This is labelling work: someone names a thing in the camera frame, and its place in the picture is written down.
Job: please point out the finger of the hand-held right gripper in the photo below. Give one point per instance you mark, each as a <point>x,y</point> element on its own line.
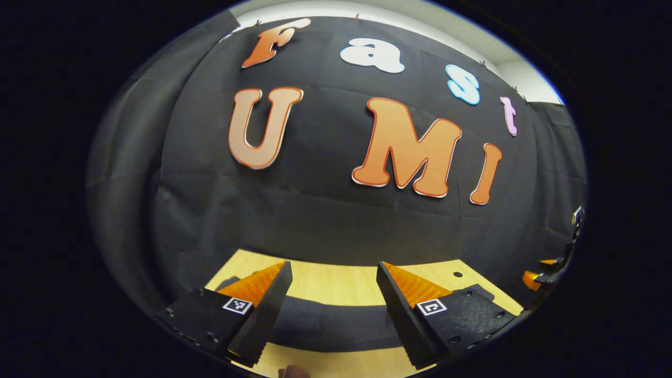
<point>531,280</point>
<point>549,261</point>

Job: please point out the black backdrop cloth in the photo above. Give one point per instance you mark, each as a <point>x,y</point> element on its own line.
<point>315,220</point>

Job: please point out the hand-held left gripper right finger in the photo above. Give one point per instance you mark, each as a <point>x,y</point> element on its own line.
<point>399,315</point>

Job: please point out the dark grey jeans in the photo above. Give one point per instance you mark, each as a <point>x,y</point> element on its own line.
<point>336,325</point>

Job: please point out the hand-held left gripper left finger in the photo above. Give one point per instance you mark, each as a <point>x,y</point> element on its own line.
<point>265,315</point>

